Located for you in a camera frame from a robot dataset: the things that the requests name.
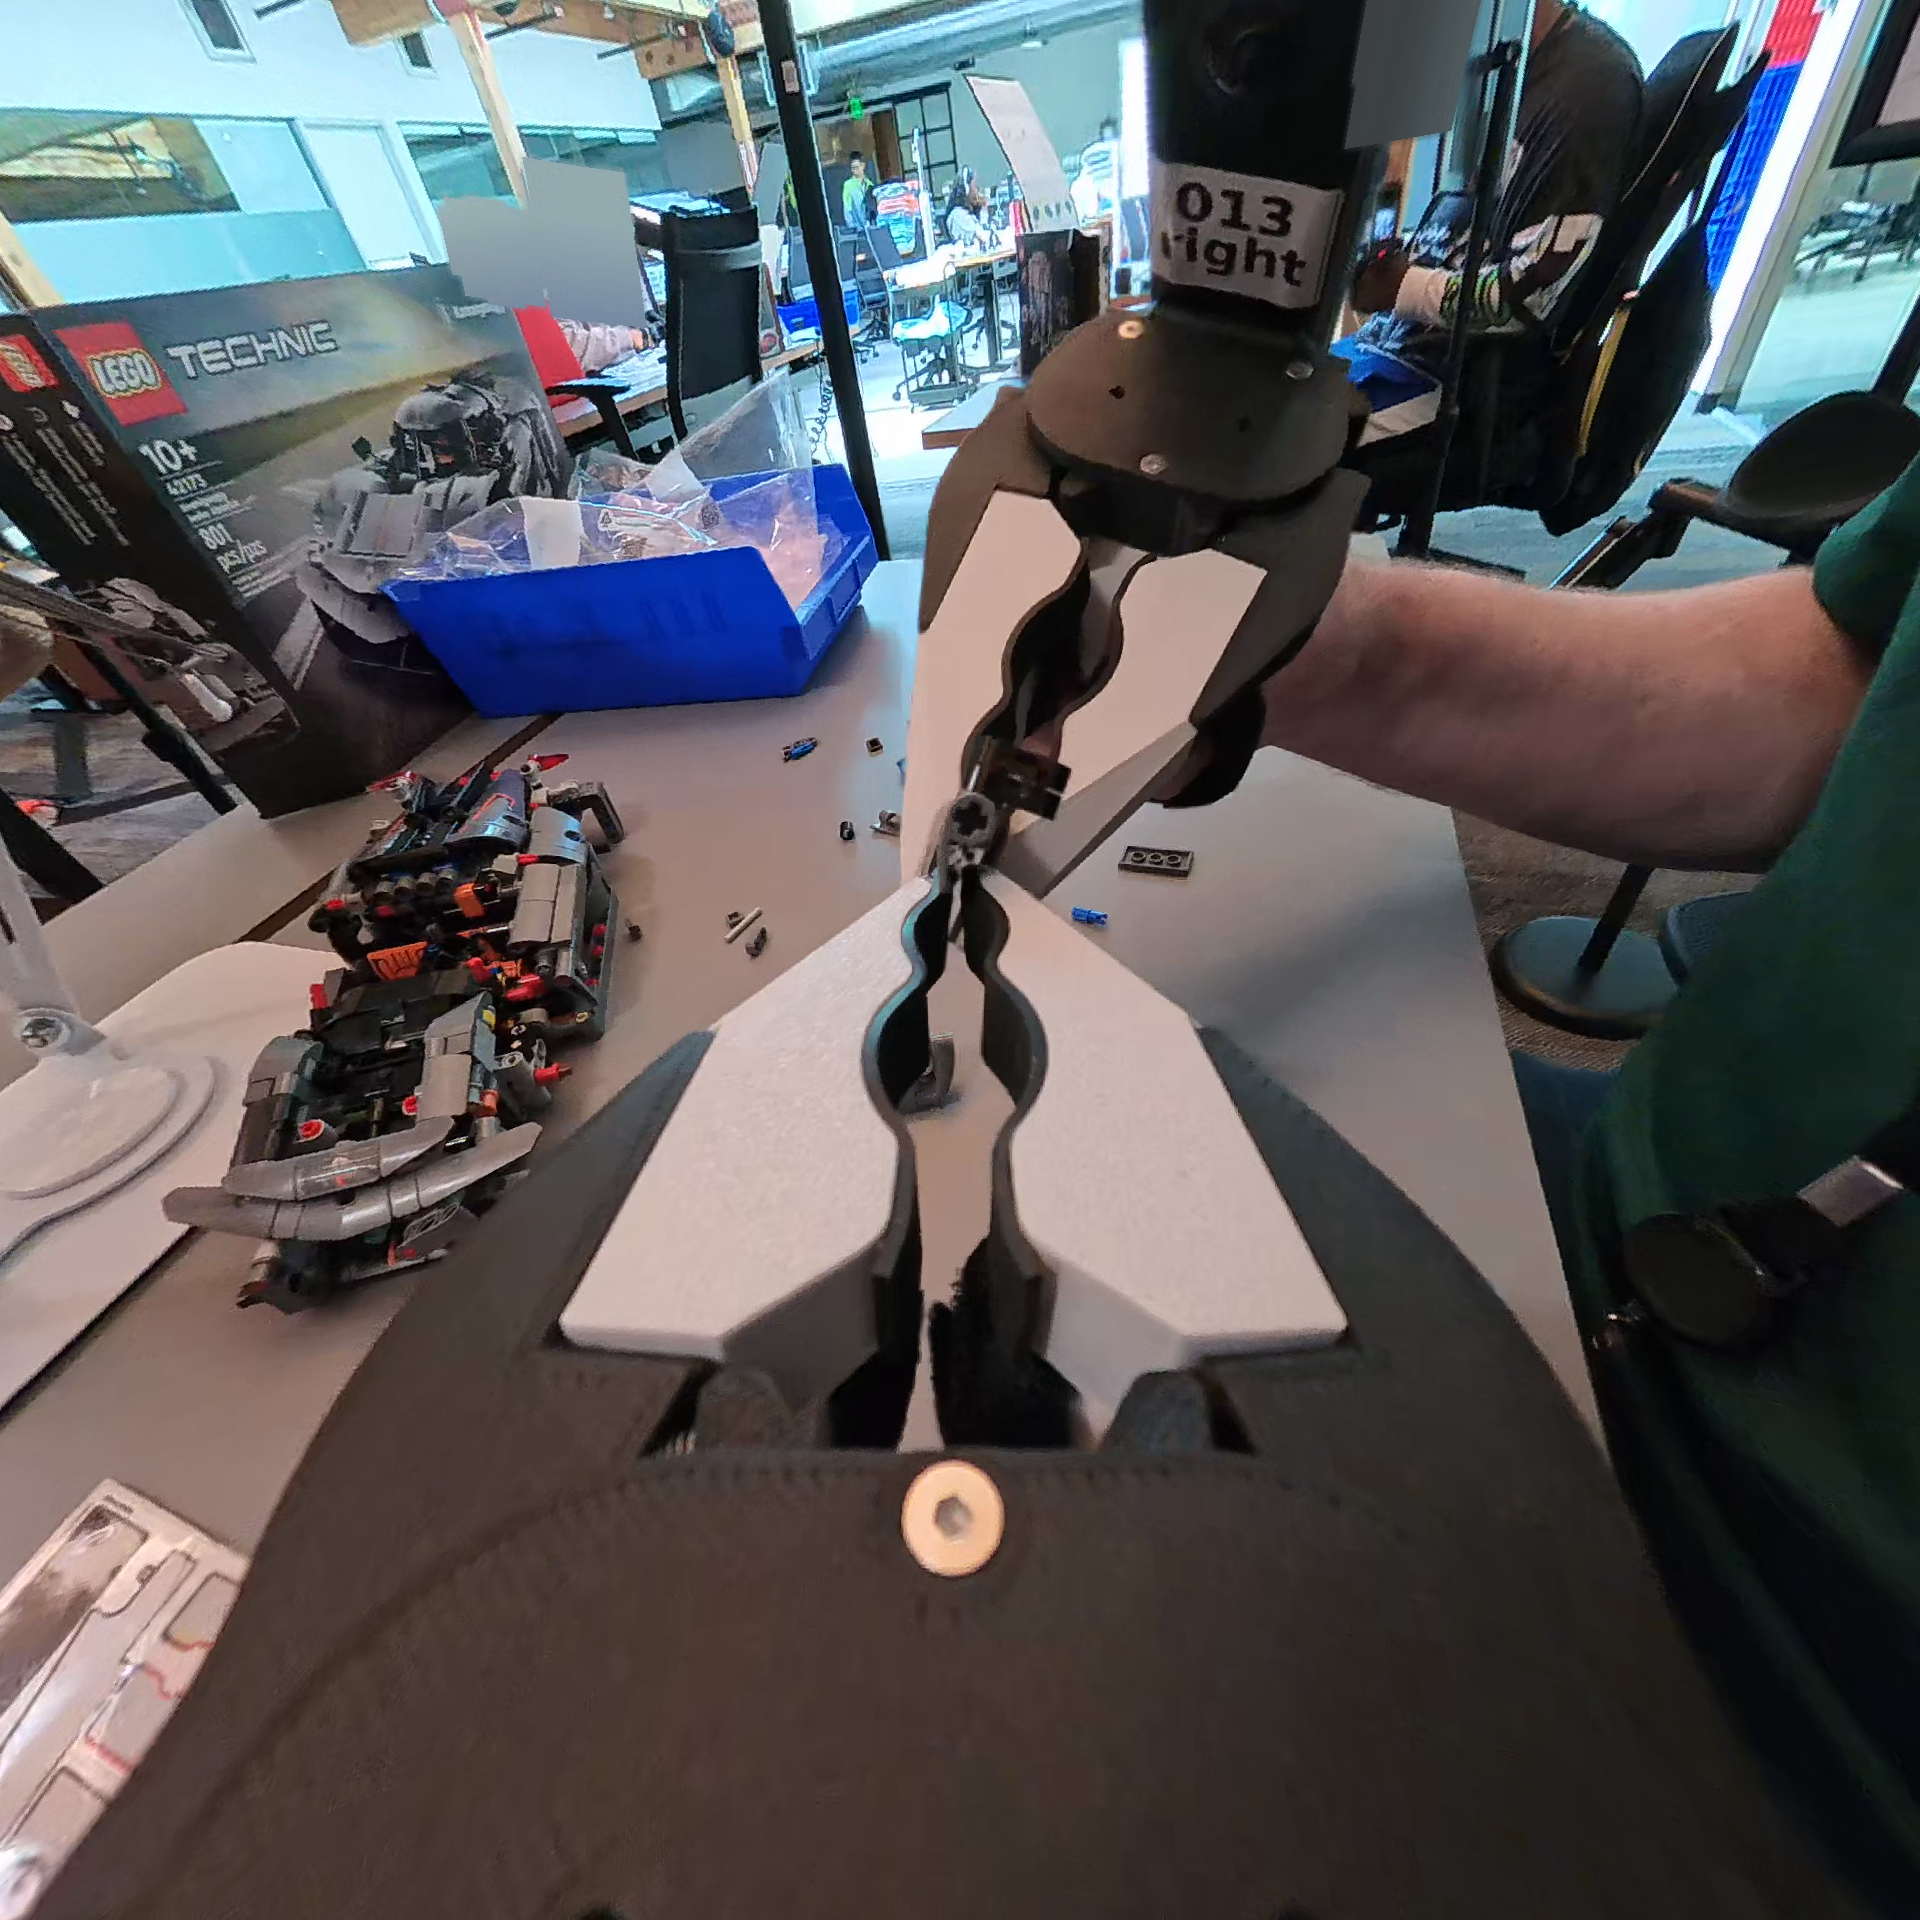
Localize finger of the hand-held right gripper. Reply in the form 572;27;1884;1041
1002;550;1273;899
900;488;1088;888

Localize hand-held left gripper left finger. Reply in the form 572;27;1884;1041
555;877;951;1409

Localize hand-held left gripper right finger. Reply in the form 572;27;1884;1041
964;872;1353;1393

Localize person's right forearm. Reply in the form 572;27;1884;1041
1257;550;1884;875

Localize grey lego car model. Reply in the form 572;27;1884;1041
163;757;628;1312

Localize black lego set box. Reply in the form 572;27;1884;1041
0;264;591;820

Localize lego sticker sheet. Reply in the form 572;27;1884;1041
0;1478;251;1896

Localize black display box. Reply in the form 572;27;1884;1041
1015;228;1107;377

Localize blue plastic bin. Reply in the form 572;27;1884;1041
383;461;884;720

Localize crumpled clear plastic bags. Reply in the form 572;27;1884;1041
402;373;866;586

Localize person's blue jeans leg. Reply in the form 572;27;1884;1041
1512;1048;1630;1194

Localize black round stand base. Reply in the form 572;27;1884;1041
1491;862;1682;1041

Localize black gaming chair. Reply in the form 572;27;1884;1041
1553;22;1776;536

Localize black mesh office chair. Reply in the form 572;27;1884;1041
1650;392;1920;571

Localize white book stand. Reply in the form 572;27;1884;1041
0;838;351;1413

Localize black metal post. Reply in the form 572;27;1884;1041
756;0;891;566

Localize black lanyard badge reel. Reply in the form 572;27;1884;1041
1591;1148;1920;1355

